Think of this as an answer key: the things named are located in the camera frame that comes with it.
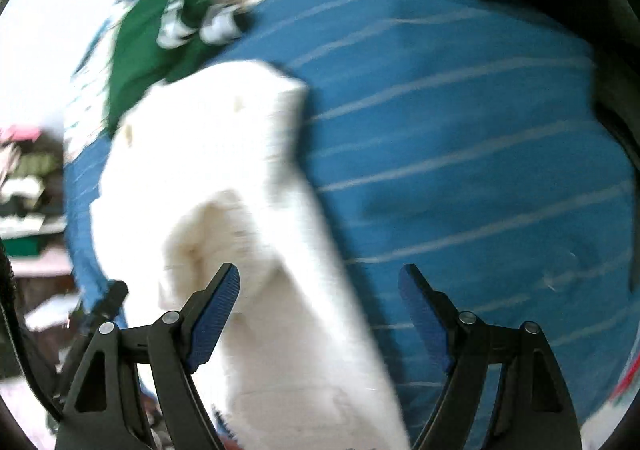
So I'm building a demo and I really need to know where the white tweed jacket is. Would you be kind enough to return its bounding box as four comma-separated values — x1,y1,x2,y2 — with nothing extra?
90,60,409,449

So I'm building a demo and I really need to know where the pile of clothes on rack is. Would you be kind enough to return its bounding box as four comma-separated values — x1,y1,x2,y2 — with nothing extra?
1,126,66,257

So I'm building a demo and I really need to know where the blue striped bed sheet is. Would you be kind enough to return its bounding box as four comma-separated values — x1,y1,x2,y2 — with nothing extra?
64,0,639,448

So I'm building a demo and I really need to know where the folded green striped garment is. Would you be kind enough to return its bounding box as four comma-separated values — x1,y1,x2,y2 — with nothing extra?
105,0,253,135

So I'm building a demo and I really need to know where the black garment on bed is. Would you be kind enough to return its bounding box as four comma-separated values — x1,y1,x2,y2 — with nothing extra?
490,0,639,173

